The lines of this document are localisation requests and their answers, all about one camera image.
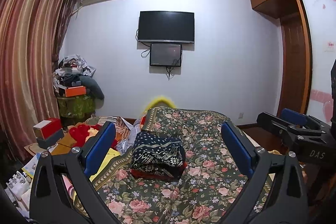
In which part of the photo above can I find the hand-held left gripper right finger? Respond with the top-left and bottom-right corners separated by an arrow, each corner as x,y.
221,121 -> 309,224

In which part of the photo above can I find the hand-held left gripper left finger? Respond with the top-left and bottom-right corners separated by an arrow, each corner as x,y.
29,121 -> 124,224

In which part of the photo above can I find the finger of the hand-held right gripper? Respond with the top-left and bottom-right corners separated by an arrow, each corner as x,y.
257,112 -> 323,146
281,108 -> 326,132

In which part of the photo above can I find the navy patterned hooded jacket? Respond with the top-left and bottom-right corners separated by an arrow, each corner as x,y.
131,132 -> 187,179

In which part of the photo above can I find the yellow cloth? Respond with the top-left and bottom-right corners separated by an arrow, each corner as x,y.
89,148 -> 121,180

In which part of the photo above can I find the red plush toy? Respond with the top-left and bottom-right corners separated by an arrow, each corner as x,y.
69,124 -> 104,147

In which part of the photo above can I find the striped plaid cloth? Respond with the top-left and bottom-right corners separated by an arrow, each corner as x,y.
76,115 -> 132,140

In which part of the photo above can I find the brown cardboard sheet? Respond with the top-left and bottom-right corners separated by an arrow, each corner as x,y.
25,132 -> 76,156

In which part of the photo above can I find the red garment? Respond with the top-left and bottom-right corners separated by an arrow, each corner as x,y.
130,161 -> 188,180

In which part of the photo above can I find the green patterned cloth cover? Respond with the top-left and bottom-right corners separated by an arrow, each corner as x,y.
57,94 -> 96,119

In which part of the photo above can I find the brown wooden door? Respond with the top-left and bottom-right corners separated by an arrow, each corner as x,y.
277,17 -> 309,119

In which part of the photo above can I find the grey box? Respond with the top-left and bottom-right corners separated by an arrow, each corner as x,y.
36,128 -> 65,149

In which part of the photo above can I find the floral blanket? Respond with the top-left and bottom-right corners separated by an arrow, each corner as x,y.
73,107 -> 276,224

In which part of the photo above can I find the red box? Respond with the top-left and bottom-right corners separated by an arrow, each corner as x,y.
33,118 -> 62,139

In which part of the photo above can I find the pink plush toy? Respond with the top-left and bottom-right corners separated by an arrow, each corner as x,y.
62,174 -> 76,203

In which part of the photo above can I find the orange box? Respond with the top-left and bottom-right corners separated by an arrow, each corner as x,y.
64,85 -> 87,97

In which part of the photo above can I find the yellow fuzzy object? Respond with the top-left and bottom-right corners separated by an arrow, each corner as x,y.
143,95 -> 176,115

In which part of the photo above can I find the pile of assorted clutter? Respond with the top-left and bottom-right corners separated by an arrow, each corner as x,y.
54,54 -> 104,98

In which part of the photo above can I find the pile of papers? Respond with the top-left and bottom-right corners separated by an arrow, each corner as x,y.
0,153 -> 40,214

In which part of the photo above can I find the striped pink curtain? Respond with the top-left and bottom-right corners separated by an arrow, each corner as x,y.
0,0 -> 79,161

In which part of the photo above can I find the small black wall monitor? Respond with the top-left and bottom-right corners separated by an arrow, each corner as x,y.
150,43 -> 183,67

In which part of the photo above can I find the black wall television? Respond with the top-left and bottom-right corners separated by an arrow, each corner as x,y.
138,11 -> 195,45

